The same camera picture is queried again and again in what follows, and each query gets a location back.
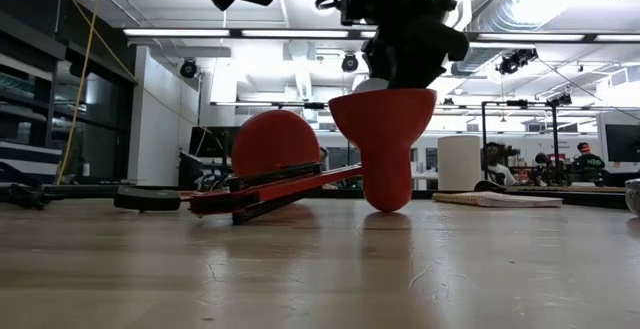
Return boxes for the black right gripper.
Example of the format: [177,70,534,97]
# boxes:
[362,0,471,91]

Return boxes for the white ping pong ball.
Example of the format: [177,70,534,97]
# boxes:
[352,77,391,94]

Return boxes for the black round ceiling spotlight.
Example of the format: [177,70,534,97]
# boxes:
[340,52,360,74]
[179,57,199,80]

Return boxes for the white paper roll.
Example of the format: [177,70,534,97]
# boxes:
[436,134,483,193]

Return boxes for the black ceiling track spotlights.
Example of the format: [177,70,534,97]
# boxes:
[496,47,540,76]

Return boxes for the person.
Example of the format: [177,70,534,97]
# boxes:
[481,141,517,187]
[571,141,607,173]

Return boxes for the pink spiral notebook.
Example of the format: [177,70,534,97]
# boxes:
[431,190,565,209]

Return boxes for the white framed computer monitor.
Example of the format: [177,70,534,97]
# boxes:
[596,110,640,175]

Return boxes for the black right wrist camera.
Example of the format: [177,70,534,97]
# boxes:
[340,0,384,26]

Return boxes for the black metal camera rig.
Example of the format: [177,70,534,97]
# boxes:
[480,92,574,171]

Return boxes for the yellow cable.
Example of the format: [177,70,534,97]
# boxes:
[52,0,214,185]

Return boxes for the black power cable with adapter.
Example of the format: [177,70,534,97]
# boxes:
[113,185,194,214]

